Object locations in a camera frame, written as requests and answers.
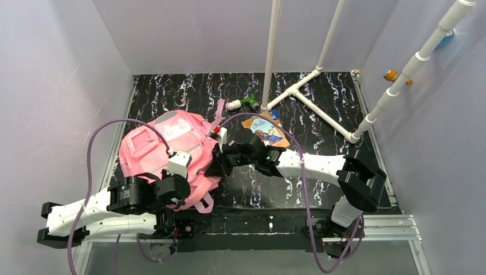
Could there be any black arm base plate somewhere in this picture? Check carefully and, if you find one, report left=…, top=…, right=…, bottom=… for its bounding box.
left=167, top=207, right=365, bottom=254

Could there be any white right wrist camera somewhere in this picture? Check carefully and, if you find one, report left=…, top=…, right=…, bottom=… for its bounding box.
left=209, top=125, right=228, bottom=146

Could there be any orange yellow wall knob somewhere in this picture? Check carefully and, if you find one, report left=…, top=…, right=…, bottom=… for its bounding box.
left=383, top=69, right=399, bottom=83

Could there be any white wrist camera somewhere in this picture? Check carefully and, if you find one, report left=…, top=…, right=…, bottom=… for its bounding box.
left=209, top=125, right=228, bottom=146
left=166, top=151, right=192, bottom=179

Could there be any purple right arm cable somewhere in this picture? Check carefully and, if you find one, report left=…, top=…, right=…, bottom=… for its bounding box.
left=216, top=112, right=365, bottom=274

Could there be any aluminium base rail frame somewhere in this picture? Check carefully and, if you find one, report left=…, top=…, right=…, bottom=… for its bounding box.
left=70, top=70, right=432, bottom=275

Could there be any white PVC pipe frame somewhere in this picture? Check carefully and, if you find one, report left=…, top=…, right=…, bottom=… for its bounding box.
left=260, top=0, right=477, bottom=144

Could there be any green white pipe fitting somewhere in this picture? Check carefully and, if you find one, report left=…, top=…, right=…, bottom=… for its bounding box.
left=225, top=93, right=260, bottom=111

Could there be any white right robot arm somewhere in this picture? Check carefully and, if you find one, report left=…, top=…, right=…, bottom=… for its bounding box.
left=205, top=126, right=387, bottom=230

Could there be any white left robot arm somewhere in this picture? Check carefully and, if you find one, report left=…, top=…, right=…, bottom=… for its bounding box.
left=37, top=170, right=191, bottom=249

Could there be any pink student backpack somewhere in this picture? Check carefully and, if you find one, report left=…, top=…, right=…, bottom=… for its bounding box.
left=119, top=99, right=229, bottom=214

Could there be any blue storey house book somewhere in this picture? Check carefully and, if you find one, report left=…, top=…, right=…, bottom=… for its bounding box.
left=268, top=109, right=281, bottom=125

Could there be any orange Othello book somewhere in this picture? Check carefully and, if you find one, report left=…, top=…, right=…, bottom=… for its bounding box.
left=241, top=116, right=290, bottom=148

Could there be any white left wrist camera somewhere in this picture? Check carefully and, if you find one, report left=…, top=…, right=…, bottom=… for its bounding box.
left=166, top=151, right=192, bottom=179

